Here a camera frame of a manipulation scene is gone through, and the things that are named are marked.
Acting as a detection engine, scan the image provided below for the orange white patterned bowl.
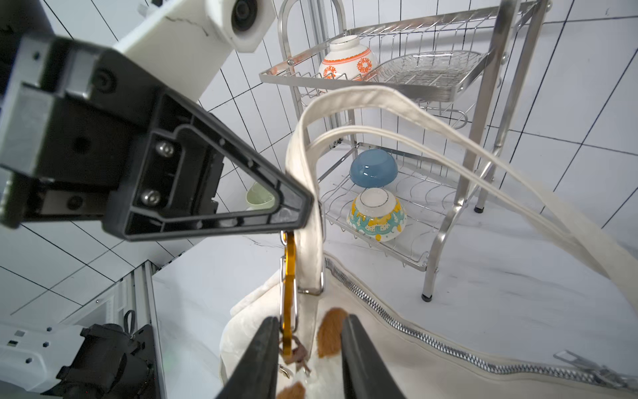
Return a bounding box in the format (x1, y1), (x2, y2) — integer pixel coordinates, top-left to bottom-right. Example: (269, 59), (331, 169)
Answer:
(319, 35), (378, 81)

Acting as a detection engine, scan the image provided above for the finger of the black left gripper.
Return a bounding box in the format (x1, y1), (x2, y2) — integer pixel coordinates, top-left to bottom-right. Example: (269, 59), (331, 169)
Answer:
(101, 89), (314, 241)

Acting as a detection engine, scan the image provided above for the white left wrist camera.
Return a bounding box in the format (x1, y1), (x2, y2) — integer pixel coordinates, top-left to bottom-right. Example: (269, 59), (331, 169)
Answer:
(114, 0), (276, 101)

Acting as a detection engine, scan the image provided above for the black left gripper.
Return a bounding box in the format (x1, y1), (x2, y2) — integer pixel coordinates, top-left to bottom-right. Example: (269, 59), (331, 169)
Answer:
(0, 33), (165, 230)

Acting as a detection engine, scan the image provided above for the brown white plush dog charm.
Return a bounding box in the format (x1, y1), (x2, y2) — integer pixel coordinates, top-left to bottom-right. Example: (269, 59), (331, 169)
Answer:
(276, 308), (348, 398)

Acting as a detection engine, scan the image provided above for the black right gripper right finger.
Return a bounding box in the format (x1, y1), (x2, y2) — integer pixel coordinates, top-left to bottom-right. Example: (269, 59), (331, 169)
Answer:
(341, 314), (405, 399)

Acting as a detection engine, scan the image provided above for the orange carabiner clip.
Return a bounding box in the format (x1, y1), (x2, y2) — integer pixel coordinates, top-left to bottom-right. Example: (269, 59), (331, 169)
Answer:
(280, 231), (298, 361)

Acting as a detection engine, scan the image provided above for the light green bowl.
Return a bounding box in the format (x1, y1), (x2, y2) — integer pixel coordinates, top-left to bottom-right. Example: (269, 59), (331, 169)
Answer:
(245, 182), (275, 210)

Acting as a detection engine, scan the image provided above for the teal yellow patterned bowl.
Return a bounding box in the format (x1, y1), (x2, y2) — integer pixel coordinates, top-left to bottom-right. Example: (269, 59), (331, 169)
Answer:
(347, 188), (407, 243)

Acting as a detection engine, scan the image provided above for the aluminium mounting rail base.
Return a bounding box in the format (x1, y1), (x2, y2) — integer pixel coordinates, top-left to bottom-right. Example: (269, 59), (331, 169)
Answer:
(49, 261), (166, 398)

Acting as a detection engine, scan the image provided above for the blue ceramic bowl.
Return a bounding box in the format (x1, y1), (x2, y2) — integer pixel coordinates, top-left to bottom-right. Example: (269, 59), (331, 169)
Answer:
(350, 149), (398, 188)

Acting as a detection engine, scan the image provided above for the stainless steel dish rack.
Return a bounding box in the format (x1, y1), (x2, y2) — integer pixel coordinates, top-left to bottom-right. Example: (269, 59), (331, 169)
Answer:
(260, 1), (551, 303)

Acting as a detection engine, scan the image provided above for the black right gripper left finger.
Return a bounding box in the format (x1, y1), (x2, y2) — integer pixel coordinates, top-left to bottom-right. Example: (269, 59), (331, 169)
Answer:
(217, 317), (279, 399)

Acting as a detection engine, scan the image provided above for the cream canvas tote bag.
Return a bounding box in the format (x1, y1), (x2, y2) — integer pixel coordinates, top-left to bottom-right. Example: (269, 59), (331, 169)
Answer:
(219, 85), (638, 399)

